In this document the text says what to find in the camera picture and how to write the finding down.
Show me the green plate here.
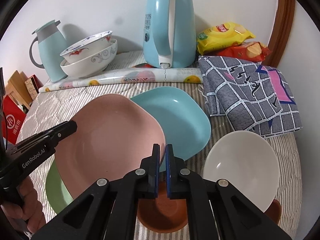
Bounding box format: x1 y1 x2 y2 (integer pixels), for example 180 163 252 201
46 161 73 214

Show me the white round bowl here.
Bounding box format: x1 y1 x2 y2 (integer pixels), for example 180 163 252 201
201 131 280 212

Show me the small brown bowl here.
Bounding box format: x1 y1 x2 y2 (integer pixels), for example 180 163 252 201
137 181 188 233

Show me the pink square plate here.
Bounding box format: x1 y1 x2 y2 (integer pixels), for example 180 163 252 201
55 94 165 199

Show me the teal square plate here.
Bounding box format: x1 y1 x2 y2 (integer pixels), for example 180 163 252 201
131 86 212 173

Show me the person's left hand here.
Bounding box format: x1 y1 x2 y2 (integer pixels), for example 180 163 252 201
1 177 46 233

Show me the red cardboard box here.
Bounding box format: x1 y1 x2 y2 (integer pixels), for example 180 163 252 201
2 96 26 144

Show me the brown bowl under white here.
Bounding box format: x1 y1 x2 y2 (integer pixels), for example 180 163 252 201
264 199 282 225

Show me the white bowl grey pattern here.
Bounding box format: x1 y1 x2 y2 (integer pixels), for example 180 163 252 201
60 39 118 78

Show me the white bowl red pattern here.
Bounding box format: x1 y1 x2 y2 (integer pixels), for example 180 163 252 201
60 30 113 63

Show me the light blue thermos jug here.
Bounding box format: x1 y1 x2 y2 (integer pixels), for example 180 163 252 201
29 20 67 82

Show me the fruit print folded oilcloth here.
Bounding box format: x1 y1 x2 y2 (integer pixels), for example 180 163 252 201
39 51 203 93

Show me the grey checked cloth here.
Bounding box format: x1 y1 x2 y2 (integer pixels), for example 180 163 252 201
198 56 302 138

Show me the light blue electric kettle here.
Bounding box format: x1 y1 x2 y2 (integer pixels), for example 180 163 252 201
143 0 196 69

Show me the red chips bag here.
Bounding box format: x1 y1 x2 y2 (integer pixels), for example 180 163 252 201
215 41 271 62

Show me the yellow chips bag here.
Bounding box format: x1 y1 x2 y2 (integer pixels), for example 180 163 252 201
197 22 255 55

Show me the wooden door frame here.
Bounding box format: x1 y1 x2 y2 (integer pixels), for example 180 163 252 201
263 0 296 68

